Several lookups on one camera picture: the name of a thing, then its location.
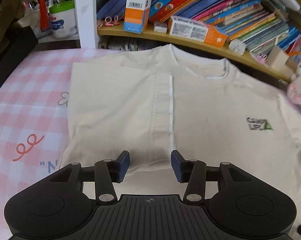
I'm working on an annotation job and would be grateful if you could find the cream t-shirt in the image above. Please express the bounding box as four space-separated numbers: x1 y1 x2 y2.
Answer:
60 44 301 239

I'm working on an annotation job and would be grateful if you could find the pink checkered desk mat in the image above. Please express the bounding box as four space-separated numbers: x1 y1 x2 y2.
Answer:
0 49 109 239

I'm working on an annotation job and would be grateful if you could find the wooden lower shelf board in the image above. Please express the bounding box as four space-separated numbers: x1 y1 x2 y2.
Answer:
97 22 290 82

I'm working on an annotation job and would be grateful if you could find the white charger adapter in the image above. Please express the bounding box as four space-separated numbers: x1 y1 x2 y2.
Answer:
229 38 246 56

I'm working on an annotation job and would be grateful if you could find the cream pen holder box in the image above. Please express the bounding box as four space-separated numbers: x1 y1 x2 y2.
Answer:
265 46 289 72

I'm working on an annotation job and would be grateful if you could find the flat orange white usmile box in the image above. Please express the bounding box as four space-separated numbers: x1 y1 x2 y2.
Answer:
168 16 227 48

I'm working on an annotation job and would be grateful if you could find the red hanging tassel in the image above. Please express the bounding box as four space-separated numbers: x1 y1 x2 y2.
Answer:
39 0 50 32

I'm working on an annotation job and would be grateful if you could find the white green pen cup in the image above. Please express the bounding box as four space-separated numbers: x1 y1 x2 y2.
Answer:
49 1 78 38

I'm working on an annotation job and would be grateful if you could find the row of leaning books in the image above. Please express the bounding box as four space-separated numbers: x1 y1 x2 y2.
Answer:
97 0 301 55

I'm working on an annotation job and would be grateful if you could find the upright usmile box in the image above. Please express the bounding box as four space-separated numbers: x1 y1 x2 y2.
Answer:
123 0 151 34

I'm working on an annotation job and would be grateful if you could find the white shelf post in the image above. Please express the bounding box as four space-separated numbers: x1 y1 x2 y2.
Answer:
75 0 98 49

